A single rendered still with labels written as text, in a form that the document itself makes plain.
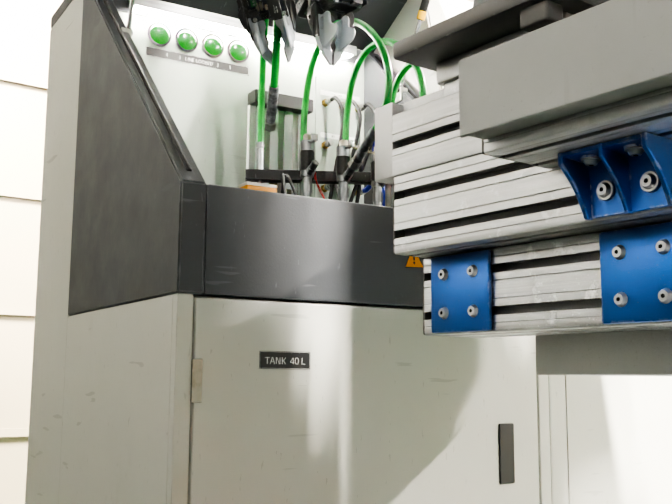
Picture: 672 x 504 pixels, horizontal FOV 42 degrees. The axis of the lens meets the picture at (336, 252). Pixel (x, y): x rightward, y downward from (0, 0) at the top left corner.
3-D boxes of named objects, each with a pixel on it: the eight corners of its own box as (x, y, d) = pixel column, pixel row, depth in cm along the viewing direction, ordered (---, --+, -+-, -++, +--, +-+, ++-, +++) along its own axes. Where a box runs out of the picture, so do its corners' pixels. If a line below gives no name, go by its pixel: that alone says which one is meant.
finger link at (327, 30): (330, 53, 152) (330, 2, 153) (313, 64, 157) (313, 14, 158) (345, 57, 154) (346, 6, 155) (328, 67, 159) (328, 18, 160)
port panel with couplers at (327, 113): (321, 206, 196) (322, 72, 200) (313, 209, 199) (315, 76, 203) (370, 212, 202) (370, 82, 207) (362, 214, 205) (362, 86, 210)
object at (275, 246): (204, 294, 124) (207, 183, 127) (192, 296, 128) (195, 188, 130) (530, 313, 156) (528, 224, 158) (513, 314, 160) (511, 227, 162)
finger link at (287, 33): (288, 72, 147) (270, 22, 142) (287, 59, 152) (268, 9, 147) (306, 66, 147) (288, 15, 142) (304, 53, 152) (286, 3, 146)
